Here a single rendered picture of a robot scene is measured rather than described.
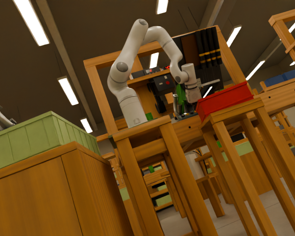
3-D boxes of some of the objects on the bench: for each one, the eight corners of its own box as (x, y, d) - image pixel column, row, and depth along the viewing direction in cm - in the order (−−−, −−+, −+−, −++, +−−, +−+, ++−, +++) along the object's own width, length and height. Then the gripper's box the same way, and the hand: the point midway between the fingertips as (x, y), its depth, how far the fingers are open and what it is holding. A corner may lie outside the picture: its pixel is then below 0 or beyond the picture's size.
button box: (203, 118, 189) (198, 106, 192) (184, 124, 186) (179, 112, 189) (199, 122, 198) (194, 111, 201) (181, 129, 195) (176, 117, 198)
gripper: (198, 82, 191) (202, 106, 197) (179, 88, 188) (184, 112, 194) (203, 83, 184) (207, 108, 190) (183, 89, 181) (188, 114, 187)
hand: (195, 107), depth 191 cm, fingers closed
